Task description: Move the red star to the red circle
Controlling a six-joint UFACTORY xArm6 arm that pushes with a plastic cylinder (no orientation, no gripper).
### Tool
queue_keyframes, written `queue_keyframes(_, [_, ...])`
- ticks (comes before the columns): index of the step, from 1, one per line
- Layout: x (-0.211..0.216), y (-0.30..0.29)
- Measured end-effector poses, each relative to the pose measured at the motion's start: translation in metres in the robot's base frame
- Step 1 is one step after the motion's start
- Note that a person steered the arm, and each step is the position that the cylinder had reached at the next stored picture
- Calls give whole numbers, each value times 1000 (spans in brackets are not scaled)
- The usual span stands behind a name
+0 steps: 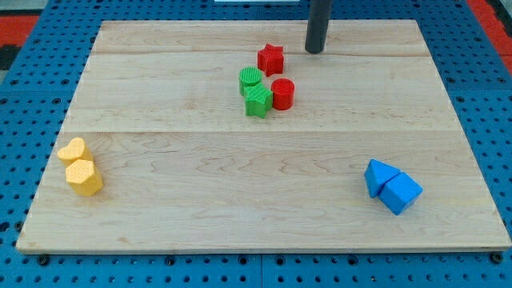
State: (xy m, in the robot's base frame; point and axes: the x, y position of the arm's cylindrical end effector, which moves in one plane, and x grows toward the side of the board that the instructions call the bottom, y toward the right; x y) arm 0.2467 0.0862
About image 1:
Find light wooden board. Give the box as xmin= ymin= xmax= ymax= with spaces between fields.
xmin=17 ymin=20 xmax=511 ymax=254

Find blue cube block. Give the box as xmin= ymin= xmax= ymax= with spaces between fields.
xmin=378 ymin=172 xmax=423 ymax=215

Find yellow heart block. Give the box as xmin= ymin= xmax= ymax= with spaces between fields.
xmin=57 ymin=137 xmax=94 ymax=166

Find green cylinder block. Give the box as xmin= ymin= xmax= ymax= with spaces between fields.
xmin=238 ymin=66 xmax=262 ymax=96

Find yellow hexagon block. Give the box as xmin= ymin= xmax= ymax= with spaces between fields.
xmin=65 ymin=159 xmax=103 ymax=197

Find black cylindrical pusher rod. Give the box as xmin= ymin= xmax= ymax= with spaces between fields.
xmin=305 ymin=0 xmax=333 ymax=54

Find red cylinder block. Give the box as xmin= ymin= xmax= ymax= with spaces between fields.
xmin=271 ymin=78 xmax=295 ymax=110

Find green star block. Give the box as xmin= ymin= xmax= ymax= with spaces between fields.
xmin=244 ymin=83 xmax=273 ymax=118

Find blue triangle block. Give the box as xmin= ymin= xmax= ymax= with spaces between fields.
xmin=364 ymin=158 xmax=401 ymax=198

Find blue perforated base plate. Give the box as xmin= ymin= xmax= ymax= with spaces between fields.
xmin=1 ymin=1 xmax=511 ymax=287

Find red star block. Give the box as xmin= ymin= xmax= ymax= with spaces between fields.
xmin=257 ymin=43 xmax=284 ymax=77

